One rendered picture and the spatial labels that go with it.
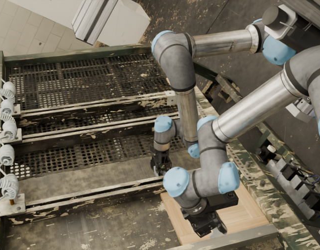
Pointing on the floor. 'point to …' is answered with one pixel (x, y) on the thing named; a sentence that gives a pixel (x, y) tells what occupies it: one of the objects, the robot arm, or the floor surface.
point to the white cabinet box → (124, 39)
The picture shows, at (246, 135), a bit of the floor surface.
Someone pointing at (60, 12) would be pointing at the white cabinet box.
